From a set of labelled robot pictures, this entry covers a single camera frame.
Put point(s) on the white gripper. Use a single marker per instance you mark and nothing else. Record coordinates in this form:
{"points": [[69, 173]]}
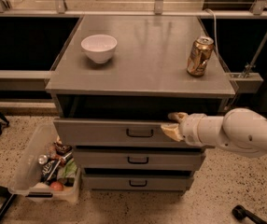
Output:
{"points": [[190, 129]]}

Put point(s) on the grey top drawer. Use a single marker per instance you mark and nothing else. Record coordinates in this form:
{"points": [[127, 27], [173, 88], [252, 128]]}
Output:
{"points": [[114, 133]]}

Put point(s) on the grey drawer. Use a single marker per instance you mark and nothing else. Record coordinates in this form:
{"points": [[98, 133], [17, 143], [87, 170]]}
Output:
{"points": [[138, 182], [139, 159], [114, 133]]}

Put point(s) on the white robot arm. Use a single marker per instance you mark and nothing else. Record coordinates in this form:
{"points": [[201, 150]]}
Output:
{"points": [[240, 131]]}

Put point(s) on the grey drawer cabinet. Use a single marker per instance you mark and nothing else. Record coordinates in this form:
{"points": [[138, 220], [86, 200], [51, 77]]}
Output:
{"points": [[145, 80]]}

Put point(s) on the grey middle drawer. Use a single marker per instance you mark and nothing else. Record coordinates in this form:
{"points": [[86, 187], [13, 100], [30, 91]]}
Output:
{"points": [[139, 159]]}

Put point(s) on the grey bottom drawer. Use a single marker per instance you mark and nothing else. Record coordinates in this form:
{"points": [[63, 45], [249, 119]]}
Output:
{"points": [[138, 182]]}

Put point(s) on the crushed gold soda can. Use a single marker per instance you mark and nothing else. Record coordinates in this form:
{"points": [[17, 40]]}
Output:
{"points": [[200, 54]]}

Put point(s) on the grey metal rod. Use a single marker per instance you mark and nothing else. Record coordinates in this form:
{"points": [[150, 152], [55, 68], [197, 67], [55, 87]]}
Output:
{"points": [[249, 66]]}

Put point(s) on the white ceramic bowl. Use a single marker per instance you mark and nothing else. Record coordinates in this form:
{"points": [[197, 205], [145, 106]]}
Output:
{"points": [[99, 48]]}

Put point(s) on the black chair caster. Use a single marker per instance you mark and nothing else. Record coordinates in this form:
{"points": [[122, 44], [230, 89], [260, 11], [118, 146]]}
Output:
{"points": [[240, 213]]}

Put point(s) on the green snack bag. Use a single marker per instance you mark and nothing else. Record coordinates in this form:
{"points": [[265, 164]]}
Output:
{"points": [[67, 174]]}

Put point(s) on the red apple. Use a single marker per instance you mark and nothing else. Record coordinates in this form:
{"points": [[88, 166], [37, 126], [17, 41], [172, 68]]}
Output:
{"points": [[57, 186]]}

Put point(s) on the dark blue snack bag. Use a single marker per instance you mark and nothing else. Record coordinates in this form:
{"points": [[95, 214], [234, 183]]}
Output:
{"points": [[49, 170]]}

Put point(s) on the small silver can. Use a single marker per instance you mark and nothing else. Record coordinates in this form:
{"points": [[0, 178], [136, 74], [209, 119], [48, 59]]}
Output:
{"points": [[42, 159]]}

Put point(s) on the clear plastic storage bin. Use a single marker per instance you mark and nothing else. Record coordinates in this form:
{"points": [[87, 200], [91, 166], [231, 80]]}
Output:
{"points": [[26, 181]]}

